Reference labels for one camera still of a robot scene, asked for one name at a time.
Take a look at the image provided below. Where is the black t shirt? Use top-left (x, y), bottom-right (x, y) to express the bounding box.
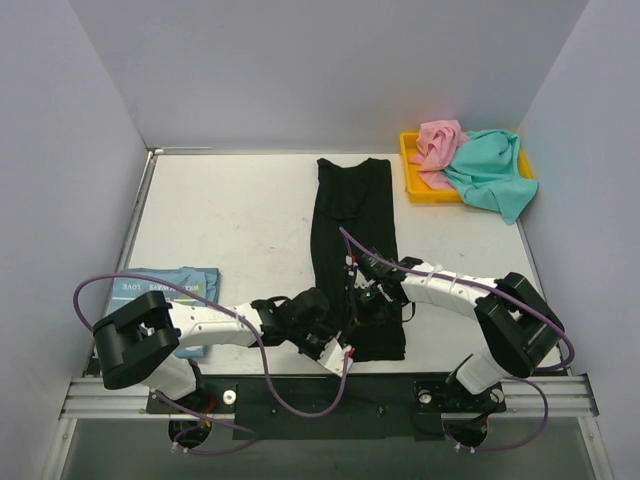
top-left (310, 158), bottom-right (406, 362)

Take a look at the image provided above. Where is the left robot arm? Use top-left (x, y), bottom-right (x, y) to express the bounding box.
top-left (92, 288), bottom-right (352, 412)

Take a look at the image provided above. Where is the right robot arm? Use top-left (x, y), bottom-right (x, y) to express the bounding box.
top-left (344, 255), bottom-right (565, 413)

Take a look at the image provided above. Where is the yellow plastic bin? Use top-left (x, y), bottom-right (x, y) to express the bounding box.
top-left (400, 132), bottom-right (534, 203)

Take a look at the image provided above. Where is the folded light blue t shirt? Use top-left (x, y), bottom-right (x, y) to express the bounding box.
top-left (94, 266), bottom-right (222, 360)

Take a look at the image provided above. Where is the pink t shirt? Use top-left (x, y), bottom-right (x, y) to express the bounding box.
top-left (409, 120), bottom-right (470, 191)

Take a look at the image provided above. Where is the teal t shirt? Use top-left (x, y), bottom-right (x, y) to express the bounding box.
top-left (443, 129), bottom-right (539, 225)

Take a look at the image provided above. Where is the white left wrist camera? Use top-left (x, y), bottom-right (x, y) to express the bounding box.
top-left (317, 338), bottom-right (355, 378)

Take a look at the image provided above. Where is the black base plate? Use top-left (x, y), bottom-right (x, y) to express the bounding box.
top-left (148, 373), bottom-right (506, 444)

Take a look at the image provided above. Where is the aluminium front rail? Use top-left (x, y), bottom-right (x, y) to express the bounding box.
top-left (60, 375), bottom-right (599, 420)

